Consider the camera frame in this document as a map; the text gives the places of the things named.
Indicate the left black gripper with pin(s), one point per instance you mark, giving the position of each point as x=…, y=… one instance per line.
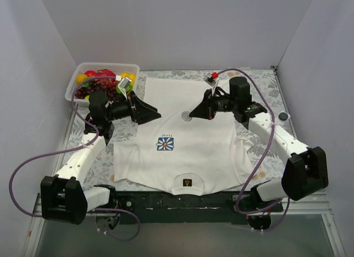
x=133, y=108

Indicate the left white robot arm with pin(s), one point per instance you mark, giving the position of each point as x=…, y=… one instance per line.
x=62, y=196

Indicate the orange toy fruit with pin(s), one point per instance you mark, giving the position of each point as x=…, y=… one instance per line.
x=81, y=78

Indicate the red toy apple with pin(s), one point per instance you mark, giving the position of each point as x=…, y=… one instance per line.
x=90, y=73

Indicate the pink dragon fruit toy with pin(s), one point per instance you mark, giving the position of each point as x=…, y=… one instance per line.
x=105, y=72

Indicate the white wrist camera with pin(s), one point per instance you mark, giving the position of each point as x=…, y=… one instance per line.
x=212, y=80
x=124, y=86

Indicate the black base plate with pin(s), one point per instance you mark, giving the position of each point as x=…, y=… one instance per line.
x=162, y=207

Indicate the yellow toy bell pepper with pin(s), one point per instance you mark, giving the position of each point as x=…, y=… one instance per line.
x=130, y=76

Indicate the purple toy grapes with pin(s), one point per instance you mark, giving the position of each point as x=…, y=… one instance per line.
x=107, y=85

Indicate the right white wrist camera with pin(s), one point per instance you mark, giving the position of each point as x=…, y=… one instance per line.
x=212, y=80

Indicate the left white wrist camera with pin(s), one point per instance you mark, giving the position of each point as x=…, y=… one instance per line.
x=124, y=86

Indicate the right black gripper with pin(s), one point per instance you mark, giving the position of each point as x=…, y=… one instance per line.
x=209, y=104

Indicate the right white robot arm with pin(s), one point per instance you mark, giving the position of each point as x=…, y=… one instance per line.
x=305, y=168

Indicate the aluminium frame rail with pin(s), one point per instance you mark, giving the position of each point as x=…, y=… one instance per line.
x=317, y=203

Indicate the white cylindrical bottle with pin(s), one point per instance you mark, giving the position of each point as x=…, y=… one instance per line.
x=283, y=116

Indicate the floral table mat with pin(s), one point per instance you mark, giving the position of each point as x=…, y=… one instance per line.
x=193, y=130

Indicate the white t-shirt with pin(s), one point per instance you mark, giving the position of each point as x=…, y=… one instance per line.
x=182, y=138

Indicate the round painted brooch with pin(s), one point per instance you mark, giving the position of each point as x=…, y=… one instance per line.
x=186, y=116

